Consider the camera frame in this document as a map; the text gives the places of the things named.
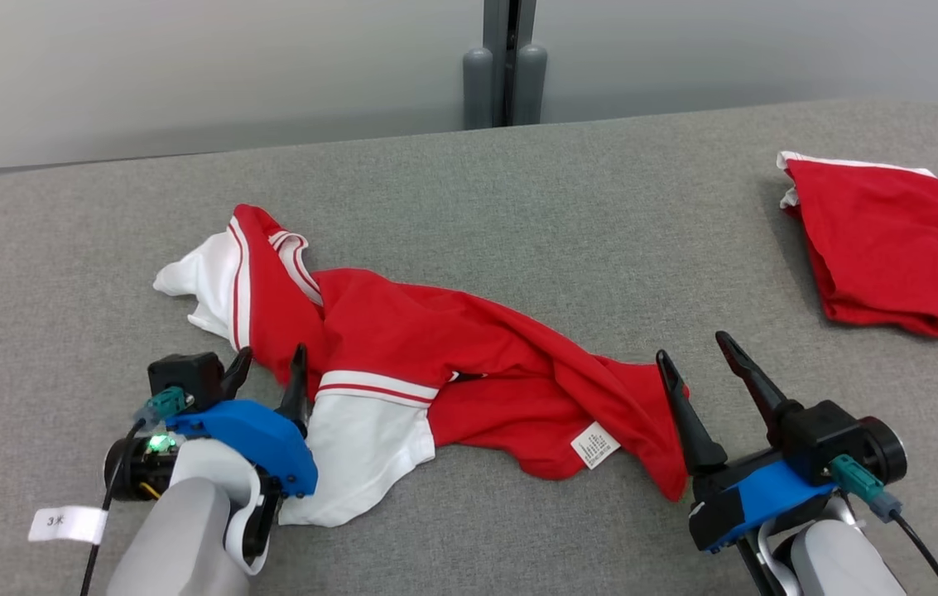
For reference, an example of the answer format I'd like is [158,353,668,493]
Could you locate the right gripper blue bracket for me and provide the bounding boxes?
[655,330,909,596]

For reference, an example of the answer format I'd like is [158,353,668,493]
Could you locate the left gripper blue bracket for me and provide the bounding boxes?
[103,344,320,577]

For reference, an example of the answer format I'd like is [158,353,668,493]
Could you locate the red white numbered jersey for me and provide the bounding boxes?
[152,203,692,529]

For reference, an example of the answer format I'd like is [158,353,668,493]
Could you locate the red shorts with white band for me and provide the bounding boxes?
[776,150,938,343]

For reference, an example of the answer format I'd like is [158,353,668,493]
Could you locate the grey fabric upholstered platform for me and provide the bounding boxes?
[0,99,938,596]

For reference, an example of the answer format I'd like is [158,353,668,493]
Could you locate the black left cable teal plug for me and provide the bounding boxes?
[79,386,189,596]

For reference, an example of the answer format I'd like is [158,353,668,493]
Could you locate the black cable teal plug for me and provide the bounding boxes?
[828,453,938,596]
[79,386,189,596]

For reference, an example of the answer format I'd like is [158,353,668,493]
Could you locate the black right cable teal plug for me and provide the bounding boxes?
[828,453,938,596]

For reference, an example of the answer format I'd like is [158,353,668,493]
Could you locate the white paper left cable label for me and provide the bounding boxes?
[27,504,110,546]

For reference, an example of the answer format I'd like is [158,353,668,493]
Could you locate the grey cylinder post foot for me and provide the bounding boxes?
[462,46,495,132]
[514,43,549,127]

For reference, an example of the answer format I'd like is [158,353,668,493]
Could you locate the grey partition post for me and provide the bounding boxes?
[481,0,538,130]

